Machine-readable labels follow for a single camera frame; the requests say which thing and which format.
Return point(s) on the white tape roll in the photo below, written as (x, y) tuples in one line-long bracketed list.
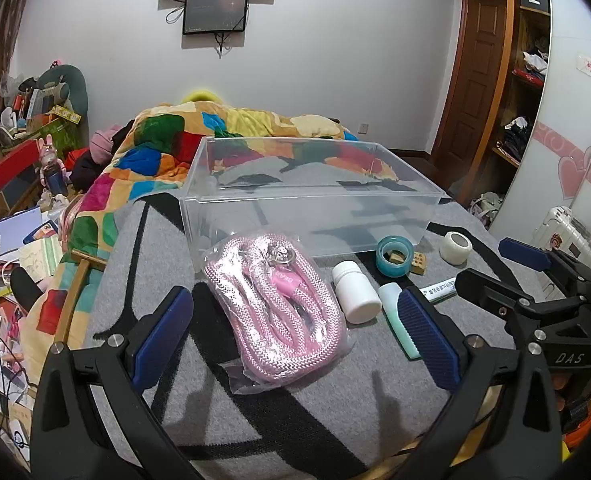
[(455, 246)]

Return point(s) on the brown wooden door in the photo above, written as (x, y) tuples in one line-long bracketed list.
[(475, 75)]

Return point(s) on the white hard suitcase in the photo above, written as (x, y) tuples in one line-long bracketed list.
[(565, 235)]

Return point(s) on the white wall socket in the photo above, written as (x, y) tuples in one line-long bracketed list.
[(364, 127)]

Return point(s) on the small black wall monitor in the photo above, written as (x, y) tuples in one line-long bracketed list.
[(215, 12)]

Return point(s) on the yellow pillow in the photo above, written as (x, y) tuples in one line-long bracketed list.
[(201, 96)]

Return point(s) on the blue white booklet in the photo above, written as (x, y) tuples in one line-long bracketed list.
[(10, 235)]

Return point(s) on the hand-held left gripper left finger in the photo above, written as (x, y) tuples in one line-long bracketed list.
[(163, 340)]

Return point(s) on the pink knit hat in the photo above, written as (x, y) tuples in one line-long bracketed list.
[(102, 144)]

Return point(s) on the mint green tube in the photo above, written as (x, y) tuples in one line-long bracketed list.
[(393, 310)]

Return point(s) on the wooden massage hammer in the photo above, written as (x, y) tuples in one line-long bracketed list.
[(77, 285)]

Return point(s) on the green cardboard box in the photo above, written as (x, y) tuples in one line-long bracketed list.
[(60, 132)]

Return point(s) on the wooden wardrobe shelf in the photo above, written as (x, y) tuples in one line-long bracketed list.
[(523, 110)]

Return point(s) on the clear plastic storage box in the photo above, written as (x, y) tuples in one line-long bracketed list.
[(315, 200)]

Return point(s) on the teal tape roll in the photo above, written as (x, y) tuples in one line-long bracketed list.
[(386, 260)]

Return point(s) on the white handbag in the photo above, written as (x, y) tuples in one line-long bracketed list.
[(486, 207)]

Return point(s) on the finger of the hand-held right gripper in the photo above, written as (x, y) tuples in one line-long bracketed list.
[(523, 254), (485, 287)]

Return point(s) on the person's right hand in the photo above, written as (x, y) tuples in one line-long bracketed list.
[(558, 385)]

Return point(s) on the pink rabbit figurine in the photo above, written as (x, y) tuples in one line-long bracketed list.
[(52, 165)]

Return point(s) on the small wooden stamp block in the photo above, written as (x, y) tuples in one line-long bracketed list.
[(418, 262)]

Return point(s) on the white wardrobe door pink hearts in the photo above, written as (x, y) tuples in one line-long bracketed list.
[(570, 125)]

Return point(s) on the red flat box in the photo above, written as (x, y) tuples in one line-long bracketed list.
[(12, 162)]

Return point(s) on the white plastic bottle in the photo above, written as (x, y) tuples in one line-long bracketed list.
[(355, 292)]

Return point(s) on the white ointment tube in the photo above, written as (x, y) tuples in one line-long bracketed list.
[(438, 290)]

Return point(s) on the colourful patchwork blanket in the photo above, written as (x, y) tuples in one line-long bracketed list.
[(165, 150)]

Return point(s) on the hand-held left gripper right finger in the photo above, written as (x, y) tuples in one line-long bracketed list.
[(428, 340)]

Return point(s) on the grey black patterned blanket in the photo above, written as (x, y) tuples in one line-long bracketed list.
[(295, 425)]

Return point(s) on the grey green neck pillow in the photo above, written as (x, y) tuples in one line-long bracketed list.
[(72, 82)]

